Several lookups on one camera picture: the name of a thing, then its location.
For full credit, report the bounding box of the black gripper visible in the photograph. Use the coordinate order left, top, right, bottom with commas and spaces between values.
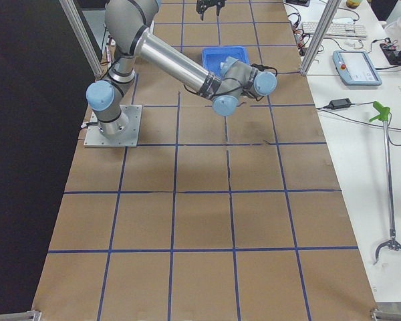
196, 0, 225, 21

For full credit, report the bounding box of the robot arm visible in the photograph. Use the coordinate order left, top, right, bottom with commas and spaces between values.
86, 1, 277, 138

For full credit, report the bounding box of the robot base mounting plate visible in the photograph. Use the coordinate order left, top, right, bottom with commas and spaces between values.
84, 105, 142, 148

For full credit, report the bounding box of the blue plastic tray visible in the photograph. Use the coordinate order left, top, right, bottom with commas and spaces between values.
201, 45, 250, 77

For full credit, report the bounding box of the white keyboard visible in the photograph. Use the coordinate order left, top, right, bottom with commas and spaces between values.
301, 21, 368, 39

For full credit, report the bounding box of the teach pendant tablet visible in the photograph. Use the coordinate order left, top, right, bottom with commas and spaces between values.
332, 50, 382, 87

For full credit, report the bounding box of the brown paper table cover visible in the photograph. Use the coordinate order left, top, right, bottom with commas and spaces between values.
33, 1, 375, 320

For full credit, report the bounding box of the aluminium frame post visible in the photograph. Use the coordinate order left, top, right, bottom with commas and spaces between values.
300, 0, 340, 76

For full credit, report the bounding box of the green handled reacher grabber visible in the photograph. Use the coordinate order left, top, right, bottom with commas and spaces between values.
369, 101, 401, 264

